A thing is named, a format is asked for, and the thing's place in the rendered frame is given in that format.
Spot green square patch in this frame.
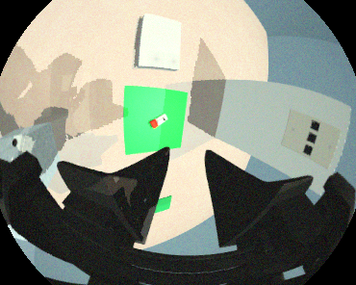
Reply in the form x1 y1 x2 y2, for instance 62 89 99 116
123 86 189 154

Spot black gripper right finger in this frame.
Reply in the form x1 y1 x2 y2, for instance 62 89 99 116
204 150 314 248

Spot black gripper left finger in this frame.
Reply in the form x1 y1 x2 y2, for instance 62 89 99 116
57 146 170 245

